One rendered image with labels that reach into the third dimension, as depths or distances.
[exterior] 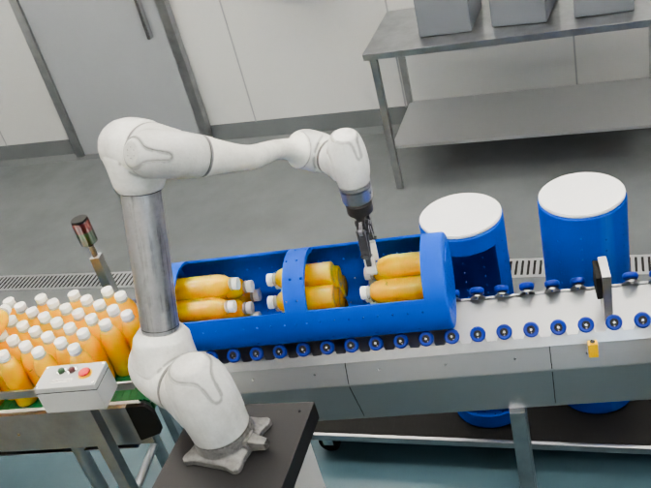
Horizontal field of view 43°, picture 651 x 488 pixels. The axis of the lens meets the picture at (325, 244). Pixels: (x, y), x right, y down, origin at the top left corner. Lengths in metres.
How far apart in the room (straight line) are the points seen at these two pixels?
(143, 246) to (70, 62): 4.68
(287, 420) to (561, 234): 1.15
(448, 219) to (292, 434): 1.03
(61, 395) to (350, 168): 1.08
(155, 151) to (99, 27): 4.60
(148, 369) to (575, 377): 1.21
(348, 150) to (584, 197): 0.96
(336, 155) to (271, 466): 0.81
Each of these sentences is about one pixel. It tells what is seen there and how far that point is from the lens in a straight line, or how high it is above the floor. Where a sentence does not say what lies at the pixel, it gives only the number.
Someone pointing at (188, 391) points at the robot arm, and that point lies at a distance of 2.02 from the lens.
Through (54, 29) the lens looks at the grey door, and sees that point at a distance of 6.64.
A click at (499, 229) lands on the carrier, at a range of 2.80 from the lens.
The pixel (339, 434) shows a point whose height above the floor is 0.15.
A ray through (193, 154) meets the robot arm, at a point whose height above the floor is 1.78.
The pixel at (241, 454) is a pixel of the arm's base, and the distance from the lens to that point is 2.13.
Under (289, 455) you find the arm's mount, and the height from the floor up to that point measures 1.06.
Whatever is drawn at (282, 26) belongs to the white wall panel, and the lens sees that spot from 5.89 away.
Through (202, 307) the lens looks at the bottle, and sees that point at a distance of 2.54.
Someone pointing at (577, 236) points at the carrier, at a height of 0.96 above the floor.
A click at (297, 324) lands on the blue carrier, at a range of 2.42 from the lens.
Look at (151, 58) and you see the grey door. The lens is 6.33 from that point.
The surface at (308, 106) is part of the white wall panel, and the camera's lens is 6.08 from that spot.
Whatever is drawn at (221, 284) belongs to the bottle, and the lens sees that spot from 2.55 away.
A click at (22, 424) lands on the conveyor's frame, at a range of 2.93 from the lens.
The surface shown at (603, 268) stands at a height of 1.08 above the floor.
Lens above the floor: 2.53
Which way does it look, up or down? 32 degrees down
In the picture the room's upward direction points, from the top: 15 degrees counter-clockwise
